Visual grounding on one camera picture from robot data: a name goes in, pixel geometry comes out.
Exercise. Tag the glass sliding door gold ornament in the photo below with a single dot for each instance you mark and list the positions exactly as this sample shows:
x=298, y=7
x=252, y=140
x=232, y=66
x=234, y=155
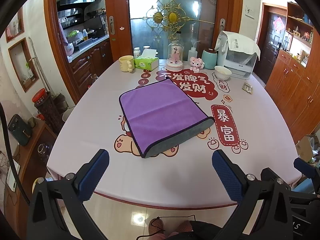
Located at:
x=156, y=23

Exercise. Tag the green tissue box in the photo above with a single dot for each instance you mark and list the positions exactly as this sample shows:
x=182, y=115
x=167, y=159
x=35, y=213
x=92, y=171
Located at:
x=148, y=60

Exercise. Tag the cream yellow mug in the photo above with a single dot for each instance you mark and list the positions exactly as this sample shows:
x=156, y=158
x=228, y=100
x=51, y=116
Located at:
x=127, y=63

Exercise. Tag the kitchen base cabinet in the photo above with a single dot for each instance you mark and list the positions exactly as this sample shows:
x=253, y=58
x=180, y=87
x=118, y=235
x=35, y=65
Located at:
x=92, y=62

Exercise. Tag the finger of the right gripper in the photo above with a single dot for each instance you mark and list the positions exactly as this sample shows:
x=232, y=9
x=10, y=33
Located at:
x=307, y=170

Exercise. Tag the wooden side cabinet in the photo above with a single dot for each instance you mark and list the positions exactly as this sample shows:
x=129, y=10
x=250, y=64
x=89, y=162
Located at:
x=31, y=167

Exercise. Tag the white small bowl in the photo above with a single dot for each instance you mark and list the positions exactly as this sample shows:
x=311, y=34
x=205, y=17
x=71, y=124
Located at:
x=222, y=73

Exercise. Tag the white water dispenser appliance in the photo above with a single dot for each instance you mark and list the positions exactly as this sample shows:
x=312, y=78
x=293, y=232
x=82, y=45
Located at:
x=237, y=52

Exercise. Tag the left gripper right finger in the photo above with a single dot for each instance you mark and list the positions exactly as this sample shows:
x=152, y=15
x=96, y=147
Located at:
x=275, y=220

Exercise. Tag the glass dome pink figurine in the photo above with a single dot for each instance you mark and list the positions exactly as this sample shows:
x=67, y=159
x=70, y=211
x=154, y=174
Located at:
x=174, y=62

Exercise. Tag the pink block pig figurine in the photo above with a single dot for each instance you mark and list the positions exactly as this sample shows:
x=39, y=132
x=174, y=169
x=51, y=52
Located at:
x=196, y=64

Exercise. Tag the teal ceramic canister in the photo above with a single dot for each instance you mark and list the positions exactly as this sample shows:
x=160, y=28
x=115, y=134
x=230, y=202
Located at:
x=209, y=57

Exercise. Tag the small white pill jar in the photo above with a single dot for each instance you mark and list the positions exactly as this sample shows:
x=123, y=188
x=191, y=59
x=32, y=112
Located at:
x=136, y=52

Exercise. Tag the pink printed tablecloth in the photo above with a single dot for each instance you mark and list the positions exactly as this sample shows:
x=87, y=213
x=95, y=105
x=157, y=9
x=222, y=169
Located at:
x=248, y=128

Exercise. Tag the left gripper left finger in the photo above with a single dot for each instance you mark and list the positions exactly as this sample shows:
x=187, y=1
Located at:
x=45, y=220

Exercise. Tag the cardboard box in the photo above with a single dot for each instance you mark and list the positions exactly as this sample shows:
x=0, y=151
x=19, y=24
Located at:
x=306, y=147

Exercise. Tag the dark green air fryer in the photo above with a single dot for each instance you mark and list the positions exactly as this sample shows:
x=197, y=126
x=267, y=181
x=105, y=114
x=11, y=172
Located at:
x=20, y=130

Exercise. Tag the blister pill pack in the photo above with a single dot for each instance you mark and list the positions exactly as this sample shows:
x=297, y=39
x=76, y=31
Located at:
x=248, y=88

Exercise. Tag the red lidded plastic jar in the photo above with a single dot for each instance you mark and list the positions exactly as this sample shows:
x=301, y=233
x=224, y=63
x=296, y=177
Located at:
x=39, y=97

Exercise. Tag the wooden storage cabinet wall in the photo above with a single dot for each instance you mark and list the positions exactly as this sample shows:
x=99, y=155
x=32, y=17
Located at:
x=294, y=81

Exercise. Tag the white squeeze bottle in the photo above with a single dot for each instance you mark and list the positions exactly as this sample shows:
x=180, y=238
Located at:
x=193, y=51

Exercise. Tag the purple and grey towel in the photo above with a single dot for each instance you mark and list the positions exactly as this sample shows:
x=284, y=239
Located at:
x=161, y=116

